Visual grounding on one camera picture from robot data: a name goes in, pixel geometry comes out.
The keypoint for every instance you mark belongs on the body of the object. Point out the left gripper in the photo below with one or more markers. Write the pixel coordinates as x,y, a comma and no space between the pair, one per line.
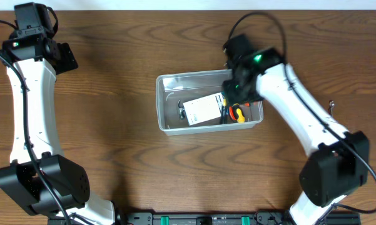
64,60

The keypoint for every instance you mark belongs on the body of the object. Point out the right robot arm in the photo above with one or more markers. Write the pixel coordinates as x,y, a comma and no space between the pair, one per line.
337,159

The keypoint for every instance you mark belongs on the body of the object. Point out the red handled pliers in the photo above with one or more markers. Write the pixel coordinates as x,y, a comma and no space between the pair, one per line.
247,105

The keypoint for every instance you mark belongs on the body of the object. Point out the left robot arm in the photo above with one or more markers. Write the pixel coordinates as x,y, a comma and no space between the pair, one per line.
39,178

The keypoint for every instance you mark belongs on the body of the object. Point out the small claw hammer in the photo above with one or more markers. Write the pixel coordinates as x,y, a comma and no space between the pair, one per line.
181,110

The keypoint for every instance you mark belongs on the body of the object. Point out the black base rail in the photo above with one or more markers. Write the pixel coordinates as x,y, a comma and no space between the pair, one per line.
261,217

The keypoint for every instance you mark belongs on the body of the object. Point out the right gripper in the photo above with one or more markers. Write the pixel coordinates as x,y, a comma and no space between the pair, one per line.
228,87

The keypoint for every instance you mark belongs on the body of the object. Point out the blue white cardboard box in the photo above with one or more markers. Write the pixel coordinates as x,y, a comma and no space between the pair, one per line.
203,109

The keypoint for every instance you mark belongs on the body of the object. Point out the thin yellow black screwdriver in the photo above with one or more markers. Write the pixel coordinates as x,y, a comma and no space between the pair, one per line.
223,112

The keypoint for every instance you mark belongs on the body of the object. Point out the clear plastic container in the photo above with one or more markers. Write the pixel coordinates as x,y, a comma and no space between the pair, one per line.
193,85

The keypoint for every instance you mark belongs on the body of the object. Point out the silver wrench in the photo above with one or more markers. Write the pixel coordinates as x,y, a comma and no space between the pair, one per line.
331,106

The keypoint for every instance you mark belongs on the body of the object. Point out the stubby yellow black screwdriver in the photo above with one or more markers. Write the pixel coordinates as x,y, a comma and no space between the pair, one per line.
237,114

